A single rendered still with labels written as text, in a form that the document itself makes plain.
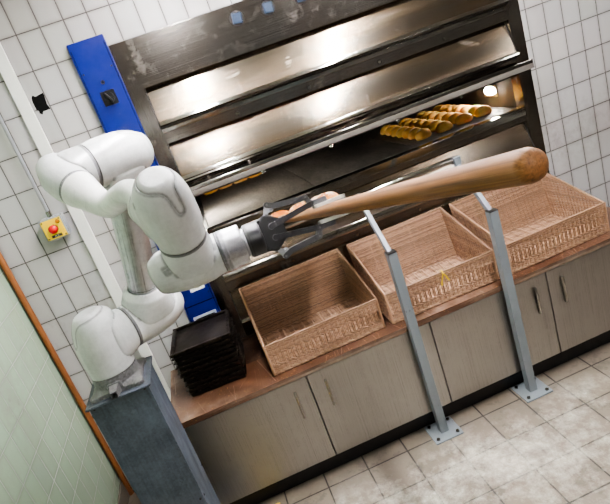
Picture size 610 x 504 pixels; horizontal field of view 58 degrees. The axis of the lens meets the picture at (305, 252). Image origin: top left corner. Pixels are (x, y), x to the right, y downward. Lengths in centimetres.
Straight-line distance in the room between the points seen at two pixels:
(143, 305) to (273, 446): 101
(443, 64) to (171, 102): 134
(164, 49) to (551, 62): 196
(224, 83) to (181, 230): 166
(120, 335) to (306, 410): 98
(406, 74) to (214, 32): 95
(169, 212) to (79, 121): 167
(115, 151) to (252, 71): 121
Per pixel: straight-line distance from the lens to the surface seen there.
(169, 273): 116
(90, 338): 190
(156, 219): 105
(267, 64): 270
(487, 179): 51
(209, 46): 267
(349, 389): 255
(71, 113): 268
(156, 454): 207
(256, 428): 254
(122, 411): 198
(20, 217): 278
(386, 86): 285
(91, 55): 264
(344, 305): 283
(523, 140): 323
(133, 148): 164
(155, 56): 266
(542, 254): 280
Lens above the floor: 181
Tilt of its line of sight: 19 degrees down
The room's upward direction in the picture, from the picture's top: 20 degrees counter-clockwise
